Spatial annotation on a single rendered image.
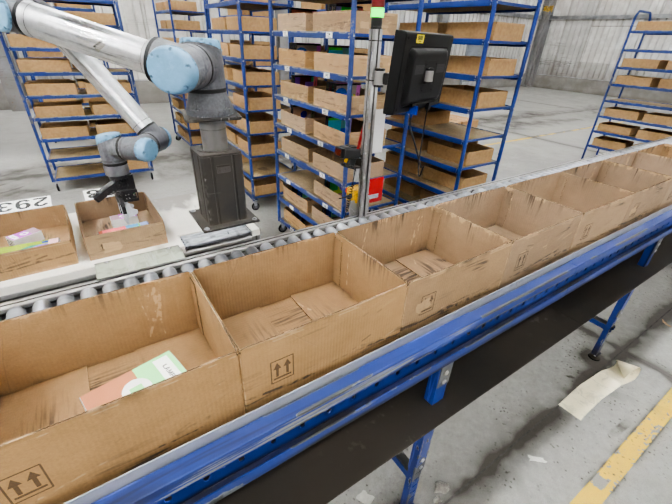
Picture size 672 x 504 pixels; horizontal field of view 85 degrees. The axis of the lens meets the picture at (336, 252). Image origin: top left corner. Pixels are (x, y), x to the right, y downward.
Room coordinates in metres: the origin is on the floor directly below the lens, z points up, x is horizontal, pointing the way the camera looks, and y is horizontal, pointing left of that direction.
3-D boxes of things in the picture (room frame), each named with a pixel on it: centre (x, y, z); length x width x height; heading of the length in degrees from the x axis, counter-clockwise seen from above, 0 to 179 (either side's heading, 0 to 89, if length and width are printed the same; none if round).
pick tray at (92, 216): (1.40, 0.92, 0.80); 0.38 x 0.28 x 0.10; 36
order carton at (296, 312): (0.68, 0.08, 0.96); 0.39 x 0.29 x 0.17; 125
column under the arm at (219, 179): (1.61, 0.55, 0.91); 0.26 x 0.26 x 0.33; 35
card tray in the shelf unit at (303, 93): (2.84, 0.22, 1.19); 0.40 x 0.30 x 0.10; 35
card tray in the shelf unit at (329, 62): (2.45, -0.05, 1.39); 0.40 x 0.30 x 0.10; 34
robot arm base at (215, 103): (1.61, 0.55, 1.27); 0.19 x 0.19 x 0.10
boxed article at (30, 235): (1.26, 1.23, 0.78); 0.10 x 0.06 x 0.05; 154
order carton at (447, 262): (0.90, -0.24, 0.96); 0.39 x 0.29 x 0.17; 125
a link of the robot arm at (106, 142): (1.48, 0.92, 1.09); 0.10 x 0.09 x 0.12; 84
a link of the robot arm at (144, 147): (1.48, 0.81, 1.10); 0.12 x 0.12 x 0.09; 84
